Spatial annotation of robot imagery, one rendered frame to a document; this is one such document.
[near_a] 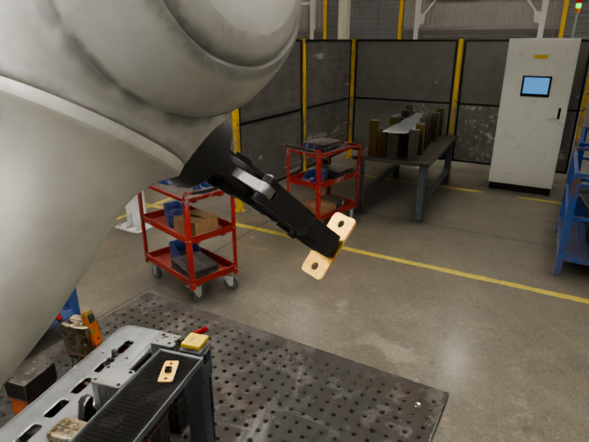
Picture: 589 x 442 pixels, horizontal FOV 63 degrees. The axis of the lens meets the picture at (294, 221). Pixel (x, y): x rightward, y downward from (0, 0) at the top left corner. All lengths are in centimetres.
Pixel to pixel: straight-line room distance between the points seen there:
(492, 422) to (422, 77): 609
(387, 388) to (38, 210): 187
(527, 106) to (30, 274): 701
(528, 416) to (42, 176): 309
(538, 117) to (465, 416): 485
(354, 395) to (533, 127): 566
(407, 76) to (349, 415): 690
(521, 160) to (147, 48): 712
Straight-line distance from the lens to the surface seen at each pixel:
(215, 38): 18
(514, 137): 720
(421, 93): 822
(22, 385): 170
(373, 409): 193
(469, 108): 807
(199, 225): 374
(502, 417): 314
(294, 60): 685
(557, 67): 708
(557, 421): 323
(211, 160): 42
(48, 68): 21
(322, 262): 58
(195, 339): 148
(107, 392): 147
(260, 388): 200
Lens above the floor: 198
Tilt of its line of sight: 21 degrees down
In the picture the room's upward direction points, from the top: straight up
